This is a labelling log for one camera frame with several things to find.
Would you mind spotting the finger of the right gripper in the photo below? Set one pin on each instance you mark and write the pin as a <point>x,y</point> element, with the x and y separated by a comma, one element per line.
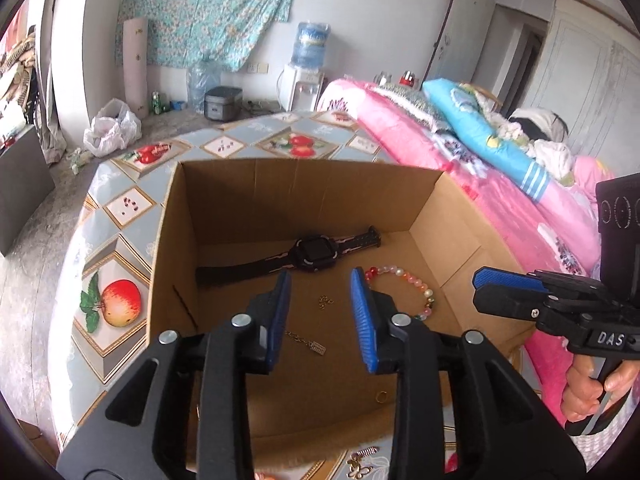
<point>519,304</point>
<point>487,276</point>

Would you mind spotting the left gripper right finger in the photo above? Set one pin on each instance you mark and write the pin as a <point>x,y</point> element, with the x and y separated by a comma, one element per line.
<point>461,410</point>

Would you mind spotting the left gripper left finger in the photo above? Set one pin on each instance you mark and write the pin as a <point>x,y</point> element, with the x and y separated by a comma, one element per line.
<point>180,410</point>

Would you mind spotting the pink strap digital watch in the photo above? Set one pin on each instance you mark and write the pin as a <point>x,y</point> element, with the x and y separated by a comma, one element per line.
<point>311,254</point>

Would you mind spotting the operator right hand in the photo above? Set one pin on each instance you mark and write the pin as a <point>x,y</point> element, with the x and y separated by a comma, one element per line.
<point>581,395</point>

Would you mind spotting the pink floral blanket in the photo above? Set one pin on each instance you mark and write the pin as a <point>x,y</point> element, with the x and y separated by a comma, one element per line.
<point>442,218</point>

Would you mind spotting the fruit pattern tablecloth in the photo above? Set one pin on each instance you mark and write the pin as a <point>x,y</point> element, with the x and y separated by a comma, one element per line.
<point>101,305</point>

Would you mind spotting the gold butterfly brooch rings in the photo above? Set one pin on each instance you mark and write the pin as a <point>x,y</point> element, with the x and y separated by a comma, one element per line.
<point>362,462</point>

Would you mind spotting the person in white top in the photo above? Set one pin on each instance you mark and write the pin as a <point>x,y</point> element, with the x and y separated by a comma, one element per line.
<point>541,135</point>

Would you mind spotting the blue striped pillow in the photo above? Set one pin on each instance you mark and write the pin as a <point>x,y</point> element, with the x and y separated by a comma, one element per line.
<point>462,111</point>

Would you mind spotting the brown cardboard box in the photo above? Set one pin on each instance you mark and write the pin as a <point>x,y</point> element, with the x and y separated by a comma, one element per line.
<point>319,399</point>

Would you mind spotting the white water dispenser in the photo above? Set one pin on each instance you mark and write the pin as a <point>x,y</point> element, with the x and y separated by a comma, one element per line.
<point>299,89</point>

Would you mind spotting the dark grey cabinet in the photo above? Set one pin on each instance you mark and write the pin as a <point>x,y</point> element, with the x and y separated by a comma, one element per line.
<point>25,183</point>

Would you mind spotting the blue water jug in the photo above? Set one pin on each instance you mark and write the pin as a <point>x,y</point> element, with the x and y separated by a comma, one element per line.
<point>309,48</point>

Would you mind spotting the white plastic bag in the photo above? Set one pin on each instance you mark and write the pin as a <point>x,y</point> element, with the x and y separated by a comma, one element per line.
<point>114,128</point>

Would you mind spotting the grey rice cooker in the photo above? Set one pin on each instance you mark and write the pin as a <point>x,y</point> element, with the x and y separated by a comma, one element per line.
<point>223,103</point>

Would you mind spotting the empty clear water jug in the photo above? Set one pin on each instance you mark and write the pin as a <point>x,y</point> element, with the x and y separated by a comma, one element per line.
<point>201,77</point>

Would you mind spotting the rolled pink mat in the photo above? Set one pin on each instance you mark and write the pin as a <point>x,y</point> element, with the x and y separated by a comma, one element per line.
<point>135,65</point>

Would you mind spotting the floral teal wall cloth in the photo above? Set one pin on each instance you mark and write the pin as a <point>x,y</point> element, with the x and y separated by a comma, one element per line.
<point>181,32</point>

